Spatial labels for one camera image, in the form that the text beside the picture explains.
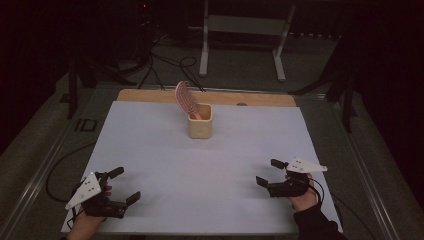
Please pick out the white table mat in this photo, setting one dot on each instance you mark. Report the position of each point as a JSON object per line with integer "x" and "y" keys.
{"x": 173, "y": 173}

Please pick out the beige square holder cup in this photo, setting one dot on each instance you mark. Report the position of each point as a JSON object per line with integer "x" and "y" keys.
{"x": 200, "y": 128}

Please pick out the black tripod stand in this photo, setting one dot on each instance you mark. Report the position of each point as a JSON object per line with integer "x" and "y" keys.
{"x": 346, "y": 93}
{"x": 72, "y": 86}

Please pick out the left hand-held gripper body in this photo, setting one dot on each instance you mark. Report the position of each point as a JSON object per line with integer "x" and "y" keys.
{"x": 85, "y": 191}

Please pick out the white metal stand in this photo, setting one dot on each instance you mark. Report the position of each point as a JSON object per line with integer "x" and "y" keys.
{"x": 246, "y": 25}

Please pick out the person's right hand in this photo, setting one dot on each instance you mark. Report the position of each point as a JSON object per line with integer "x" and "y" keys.
{"x": 305, "y": 201}

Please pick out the pink slotted spatula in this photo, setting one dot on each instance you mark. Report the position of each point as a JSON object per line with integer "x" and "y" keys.
{"x": 186, "y": 98}

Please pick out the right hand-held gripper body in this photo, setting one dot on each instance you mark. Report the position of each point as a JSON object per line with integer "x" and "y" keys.
{"x": 305, "y": 165}

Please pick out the black square floor socket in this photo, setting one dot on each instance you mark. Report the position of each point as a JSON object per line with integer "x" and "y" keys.
{"x": 86, "y": 125}

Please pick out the person's left hand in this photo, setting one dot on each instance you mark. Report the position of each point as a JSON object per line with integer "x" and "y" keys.
{"x": 83, "y": 226}

